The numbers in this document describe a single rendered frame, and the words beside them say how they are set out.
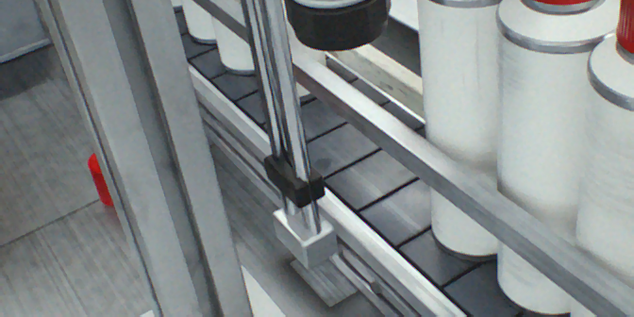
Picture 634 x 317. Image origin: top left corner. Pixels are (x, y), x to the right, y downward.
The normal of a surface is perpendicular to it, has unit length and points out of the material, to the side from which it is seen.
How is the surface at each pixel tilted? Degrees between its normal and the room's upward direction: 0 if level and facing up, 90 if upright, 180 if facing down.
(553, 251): 0
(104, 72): 90
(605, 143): 90
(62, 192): 0
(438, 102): 90
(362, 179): 0
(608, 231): 90
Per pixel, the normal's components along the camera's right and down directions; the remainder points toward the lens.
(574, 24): -0.11, -0.18
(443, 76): -0.62, 0.54
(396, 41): -0.83, 0.42
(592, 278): -0.13, -0.79
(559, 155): -0.15, 0.62
